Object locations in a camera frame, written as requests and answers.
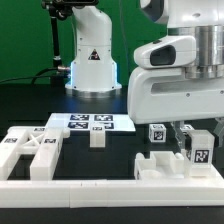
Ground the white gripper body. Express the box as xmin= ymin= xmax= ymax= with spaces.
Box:
xmin=127 ymin=36 xmax=224 ymax=124

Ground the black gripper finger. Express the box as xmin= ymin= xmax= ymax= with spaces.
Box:
xmin=171 ymin=121 xmax=185 ymax=150
xmin=214 ymin=117 xmax=224 ymax=146

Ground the white chair seat part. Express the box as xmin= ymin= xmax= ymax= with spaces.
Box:
xmin=134 ymin=151 xmax=185 ymax=180

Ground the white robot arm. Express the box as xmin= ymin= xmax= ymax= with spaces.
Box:
xmin=66 ymin=0 xmax=224 ymax=124

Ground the white chair backrest part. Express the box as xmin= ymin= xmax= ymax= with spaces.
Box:
xmin=0 ymin=126 xmax=70 ymax=181

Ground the white U-shaped obstacle fence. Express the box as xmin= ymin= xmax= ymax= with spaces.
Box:
xmin=0 ymin=171 xmax=224 ymax=208

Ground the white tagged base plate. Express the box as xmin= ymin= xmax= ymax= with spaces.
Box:
xmin=46 ymin=113 xmax=135 ymax=132

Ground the black cable on table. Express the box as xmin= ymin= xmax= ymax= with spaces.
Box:
xmin=0 ymin=66 xmax=72 ymax=86

